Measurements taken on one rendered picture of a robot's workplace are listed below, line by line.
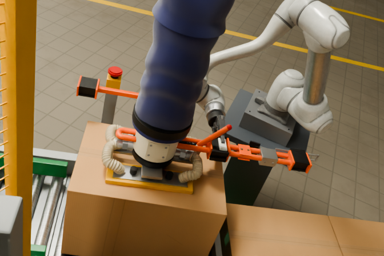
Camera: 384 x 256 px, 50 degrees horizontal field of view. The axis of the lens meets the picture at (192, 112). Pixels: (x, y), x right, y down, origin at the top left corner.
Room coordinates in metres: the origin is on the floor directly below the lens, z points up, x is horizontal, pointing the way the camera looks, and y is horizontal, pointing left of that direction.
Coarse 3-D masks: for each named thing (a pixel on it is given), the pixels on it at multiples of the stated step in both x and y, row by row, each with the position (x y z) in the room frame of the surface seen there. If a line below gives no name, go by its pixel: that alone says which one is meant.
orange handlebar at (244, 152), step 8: (104, 88) 1.42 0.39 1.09; (112, 88) 1.44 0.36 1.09; (128, 96) 1.43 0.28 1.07; (136, 96) 1.44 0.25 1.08; (120, 128) 1.20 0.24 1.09; (128, 128) 1.22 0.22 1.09; (120, 136) 1.16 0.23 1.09; (128, 136) 1.17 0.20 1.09; (184, 144) 1.23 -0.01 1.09; (240, 144) 1.33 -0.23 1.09; (208, 152) 1.24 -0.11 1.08; (232, 152) 1.27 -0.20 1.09; (240, 152) 1.28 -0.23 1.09; (248, 152) 1.30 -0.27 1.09; (256, 152) 1.33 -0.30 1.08; (280, 152) 1.37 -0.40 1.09; (248, 160) 1.28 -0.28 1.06; (256, 160) 1.29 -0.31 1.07; (280, 160) 1.32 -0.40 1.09; (288, 160) 1.33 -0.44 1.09
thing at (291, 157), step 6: (294, 156) 1.35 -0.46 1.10; (300, 156) 1.37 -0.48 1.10; (306, 156) 1.38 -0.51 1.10; (294, 162) 1.31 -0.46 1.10; (300, 162) 1.33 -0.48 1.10; (306, 162) 1.34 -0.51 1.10; (288, 168) 1.32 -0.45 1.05; (294, 168) 1.33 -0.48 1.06; (300, 168) 1.34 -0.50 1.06; (306, 168) 1.34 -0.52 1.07
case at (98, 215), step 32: (96, 128) 1.31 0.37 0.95; (96, 160) 1.14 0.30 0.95; (128, 160) 1.19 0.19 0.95; (96, 192) 0.99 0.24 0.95; (128, 192) 1.03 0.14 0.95; (160, 192) 1.08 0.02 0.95; (224, 192) 1.18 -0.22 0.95; (64, 224) 0.96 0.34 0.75; (96, 224) 0.98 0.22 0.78; (128, 224) 1.00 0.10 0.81; (160, 224) 1.03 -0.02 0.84; (192, 224) 1.05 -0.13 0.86
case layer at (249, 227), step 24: (240, 216) 1.45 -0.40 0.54; (264, 216) 1.50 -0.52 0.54; (288, 216) 1.56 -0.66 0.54; (312, 216) 1.61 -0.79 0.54; (240, 240) 1.31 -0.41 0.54; (264, 240) 1.35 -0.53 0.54; (288, 240) 1.40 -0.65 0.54; (312, 240) 1.45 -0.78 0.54; (336, 240) 1.50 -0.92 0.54; (360, 240) 1.55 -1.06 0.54
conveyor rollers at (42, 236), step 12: (36, 180) 1.28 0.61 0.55; (60, 180) 1.32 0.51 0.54; (36, 192) 1.21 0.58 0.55; (48, 204) 1.17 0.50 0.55; (48, 216) 1.11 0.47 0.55; (48, 228) 1.06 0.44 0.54; (60, 228) 1.08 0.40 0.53; (36, 240) 0.98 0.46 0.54; (60, 240) 1.02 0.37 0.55; (60, 252) 0.96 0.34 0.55
